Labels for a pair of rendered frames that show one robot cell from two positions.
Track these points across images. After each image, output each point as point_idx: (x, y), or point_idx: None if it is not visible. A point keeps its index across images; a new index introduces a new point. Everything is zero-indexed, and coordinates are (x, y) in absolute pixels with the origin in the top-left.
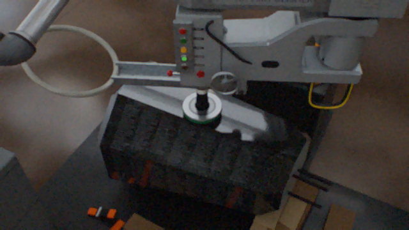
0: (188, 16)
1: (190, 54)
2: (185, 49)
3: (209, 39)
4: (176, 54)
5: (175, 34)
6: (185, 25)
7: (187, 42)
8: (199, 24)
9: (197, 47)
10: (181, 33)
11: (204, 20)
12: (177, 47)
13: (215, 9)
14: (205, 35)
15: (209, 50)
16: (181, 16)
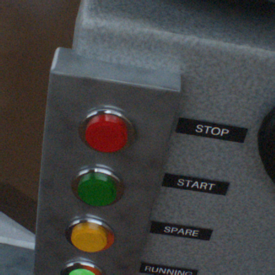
0: (168, 38)
1: (122, 262)
2: (99, 237)
3: (260, 198)
4: (38, 251)
5: (53, 142)
6: (135, 96)
7: (123, 200)
8: (227, 102)
9: (170, 228)
10: (98, 146)
11: (270, 80)
12: (56, 218)
13: None
14: (242, 171)
15: (236, 248)
16: (118, 31)
